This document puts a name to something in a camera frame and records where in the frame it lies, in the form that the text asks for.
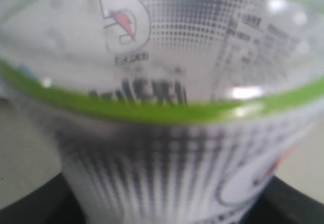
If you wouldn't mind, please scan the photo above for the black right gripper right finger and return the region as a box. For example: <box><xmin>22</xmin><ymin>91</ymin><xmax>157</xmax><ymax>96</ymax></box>
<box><xmin>241</xmin><ymin>177</ymin><xmax>323</xmax><ymax>224</ymax></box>

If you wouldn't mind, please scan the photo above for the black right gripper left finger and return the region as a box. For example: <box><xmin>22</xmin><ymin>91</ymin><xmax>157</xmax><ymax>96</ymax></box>
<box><xmin>1</xmin><ymin>174</ymin><xmax>86</xmax><ymax>224</ymax></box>

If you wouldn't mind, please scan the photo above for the clear plastic drink bottle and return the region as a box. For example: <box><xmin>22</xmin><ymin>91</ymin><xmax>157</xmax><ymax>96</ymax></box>
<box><xmin>1</xmin><ymin>0</ymin><xmax>323</xmax><ymax>223</ymax></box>

